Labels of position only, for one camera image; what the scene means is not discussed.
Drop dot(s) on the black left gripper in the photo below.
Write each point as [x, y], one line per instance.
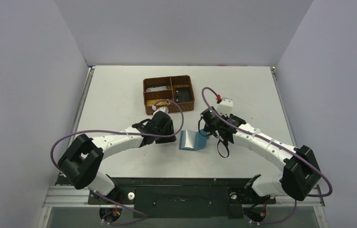
[167, 131]

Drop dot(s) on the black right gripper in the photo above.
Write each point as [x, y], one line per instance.
[209, 126]

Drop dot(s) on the blue leather card holder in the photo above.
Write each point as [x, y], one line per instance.
[193, 140]

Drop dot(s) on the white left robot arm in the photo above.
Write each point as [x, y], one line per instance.
[81, 160]

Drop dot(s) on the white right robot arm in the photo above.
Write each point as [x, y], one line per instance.
[298, 166]

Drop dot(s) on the gold card in basket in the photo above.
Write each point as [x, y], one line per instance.
[156, 102]

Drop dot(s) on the silver cards in basket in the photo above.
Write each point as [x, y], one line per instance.
[156, 89]

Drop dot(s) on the black items in basket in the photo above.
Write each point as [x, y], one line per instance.
[183, 95]

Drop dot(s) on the brown woven divided basket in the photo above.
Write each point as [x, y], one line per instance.
[168, 95]

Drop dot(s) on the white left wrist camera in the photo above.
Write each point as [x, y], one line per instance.
[163, 109]

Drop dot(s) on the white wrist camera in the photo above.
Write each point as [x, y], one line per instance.
[224, 107]
[163, 109]

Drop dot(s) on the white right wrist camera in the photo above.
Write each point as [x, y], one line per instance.
[224, 107]

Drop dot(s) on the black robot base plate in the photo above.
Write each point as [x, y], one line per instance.
[188, 197]

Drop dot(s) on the aluminium frame rail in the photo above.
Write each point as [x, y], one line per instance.
[67, 197]

